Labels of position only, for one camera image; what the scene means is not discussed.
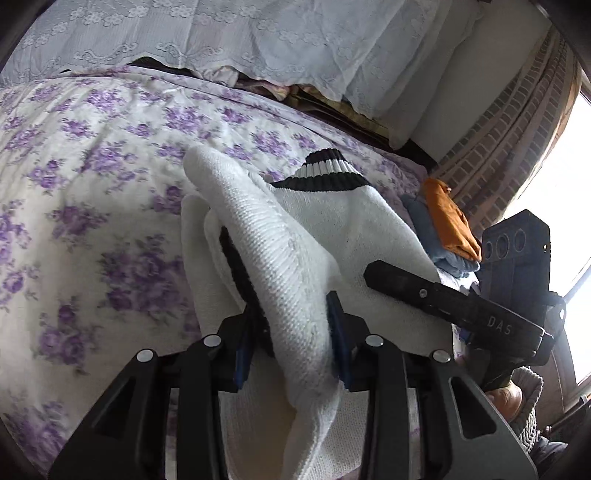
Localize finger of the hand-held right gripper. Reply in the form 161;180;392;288
364;260;468;326

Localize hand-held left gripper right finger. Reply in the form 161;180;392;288
325;292;539;480

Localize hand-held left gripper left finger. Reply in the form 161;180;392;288
48;307;265;480

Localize white navy-trimmed knit sweater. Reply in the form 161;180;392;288
180;145;455;480

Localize person's right hand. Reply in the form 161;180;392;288
485;384;523;419

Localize blue-grey folded garment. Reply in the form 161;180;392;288
399;194;483;280

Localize orange folded garment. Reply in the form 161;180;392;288
422;178;483;261

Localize bright window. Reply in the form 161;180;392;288
512;88;591;388

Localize brick patterned curtain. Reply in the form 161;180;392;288
434;28;585;236

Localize folded dark patterned blankets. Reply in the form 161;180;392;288
217;65;439;164

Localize purple floral bedsheet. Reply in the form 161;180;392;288
0;65;430;476

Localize white lace cover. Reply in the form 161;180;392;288
0;0;485;121

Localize dark cloth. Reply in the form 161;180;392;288
133;56;185;73

